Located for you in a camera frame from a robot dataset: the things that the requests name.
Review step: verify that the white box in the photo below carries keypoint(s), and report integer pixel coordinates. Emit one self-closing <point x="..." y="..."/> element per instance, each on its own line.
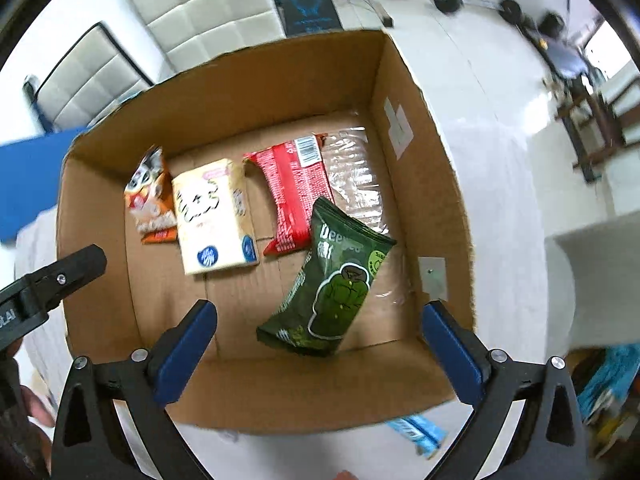
<point x="600" y="280"/>

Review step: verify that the cream tissue pack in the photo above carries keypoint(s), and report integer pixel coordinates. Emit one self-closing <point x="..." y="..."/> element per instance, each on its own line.
<point x="210" y="220"/>

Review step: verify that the orange snack packet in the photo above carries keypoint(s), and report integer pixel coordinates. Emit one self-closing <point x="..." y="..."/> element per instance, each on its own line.
<point x="150" y="200"/>

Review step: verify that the person's left hand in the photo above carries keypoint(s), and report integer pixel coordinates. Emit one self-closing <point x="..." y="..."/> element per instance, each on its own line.
<point x="35" y="405"/>

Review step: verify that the brown cardboard box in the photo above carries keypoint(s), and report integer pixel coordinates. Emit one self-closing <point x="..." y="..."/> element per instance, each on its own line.
<point x="415" y="210"/>

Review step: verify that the blue patterned packet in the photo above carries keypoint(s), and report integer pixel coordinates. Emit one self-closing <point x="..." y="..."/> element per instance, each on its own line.
<point x="605" y="380"/>

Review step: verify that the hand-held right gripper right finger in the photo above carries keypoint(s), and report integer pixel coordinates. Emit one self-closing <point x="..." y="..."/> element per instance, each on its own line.
<point x="452" y="355"/>

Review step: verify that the light blue snack packet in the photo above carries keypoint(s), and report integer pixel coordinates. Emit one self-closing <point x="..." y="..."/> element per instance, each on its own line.
<point x="417" y="432"/>

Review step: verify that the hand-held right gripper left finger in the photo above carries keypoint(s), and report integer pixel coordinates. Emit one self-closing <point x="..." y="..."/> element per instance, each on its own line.
<point x="185" y="355"/>

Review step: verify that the white padded chair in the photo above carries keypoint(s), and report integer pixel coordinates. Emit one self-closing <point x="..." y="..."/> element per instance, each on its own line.
<point x="210" y="15"/>
<point x="85" y="85"/>

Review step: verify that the black board with blue print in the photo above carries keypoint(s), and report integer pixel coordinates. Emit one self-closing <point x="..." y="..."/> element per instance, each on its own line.
<point x="307" y="7"/>

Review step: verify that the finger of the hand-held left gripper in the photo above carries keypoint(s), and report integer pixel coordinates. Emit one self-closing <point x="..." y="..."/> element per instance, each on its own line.
<point x="60" y="277"/>

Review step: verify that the green snack packet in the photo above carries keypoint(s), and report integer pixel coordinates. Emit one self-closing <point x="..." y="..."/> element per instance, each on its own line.
<point x="340" y="285"/>

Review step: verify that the blue mat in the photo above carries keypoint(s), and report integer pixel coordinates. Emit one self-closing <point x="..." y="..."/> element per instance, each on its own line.
<point x="30" y="185"/>

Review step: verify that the red snack packet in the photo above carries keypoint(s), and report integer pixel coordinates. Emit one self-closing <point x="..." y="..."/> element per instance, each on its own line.
<point x="295" y="185"/>

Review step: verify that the clear plastic bag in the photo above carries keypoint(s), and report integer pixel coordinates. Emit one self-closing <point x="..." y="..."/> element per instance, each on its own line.
<point x="355" y="175"/>

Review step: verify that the dark wooden table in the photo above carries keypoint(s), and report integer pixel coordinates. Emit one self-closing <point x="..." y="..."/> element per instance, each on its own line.
<point x="565" y="55"/>

